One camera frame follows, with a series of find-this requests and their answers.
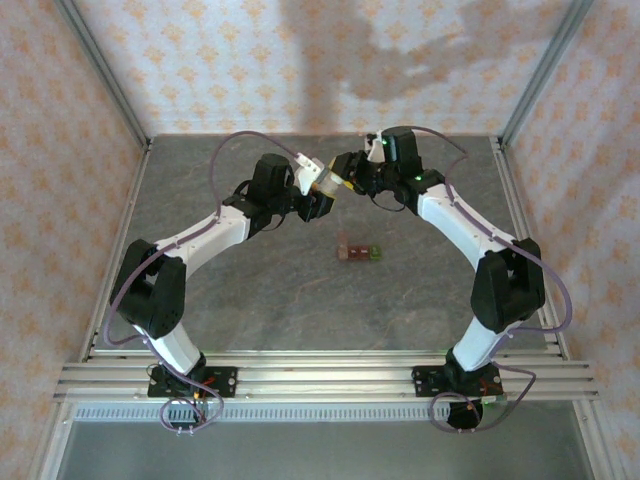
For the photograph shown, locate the brown block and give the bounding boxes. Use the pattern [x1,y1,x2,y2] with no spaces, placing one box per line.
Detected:
[335,230,384,263]

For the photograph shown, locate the wide slotted aluminium beam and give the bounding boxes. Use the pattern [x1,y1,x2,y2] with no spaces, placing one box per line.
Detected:
[53,349,600,402]

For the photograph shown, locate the grey metal sheet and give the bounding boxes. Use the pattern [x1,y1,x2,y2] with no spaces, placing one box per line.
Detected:
[49,420,601,480]

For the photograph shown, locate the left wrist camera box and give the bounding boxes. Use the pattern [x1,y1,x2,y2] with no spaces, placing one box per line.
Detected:
[292,152,326,194]

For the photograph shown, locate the thin black cable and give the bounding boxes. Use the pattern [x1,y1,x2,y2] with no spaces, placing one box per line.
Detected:
[370,192,407,214]

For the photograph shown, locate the purple camera cable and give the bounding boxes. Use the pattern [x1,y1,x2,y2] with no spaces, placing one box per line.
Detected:
[414,125,574,435]
[102,129,306,436]

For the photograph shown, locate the aluminium side rail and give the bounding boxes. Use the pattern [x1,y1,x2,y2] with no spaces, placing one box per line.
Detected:
[79,139,152,362]
[491,135,571,361]

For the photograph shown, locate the aluminium frame post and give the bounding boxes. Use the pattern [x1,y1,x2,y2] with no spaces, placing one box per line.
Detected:
[53,0,152,151]
[499,0,596,147]

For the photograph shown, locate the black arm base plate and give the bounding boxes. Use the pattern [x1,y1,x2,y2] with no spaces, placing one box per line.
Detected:
[147,366,239,400]
[412,364,503,399]

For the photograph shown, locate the slotted grey cable duct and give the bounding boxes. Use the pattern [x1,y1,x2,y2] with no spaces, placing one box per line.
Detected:
[73,403,577,424]

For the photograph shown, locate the aluminium frame bar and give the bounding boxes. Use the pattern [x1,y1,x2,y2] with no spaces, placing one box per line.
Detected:
[37,399,76,480]
[574,399,624,480]

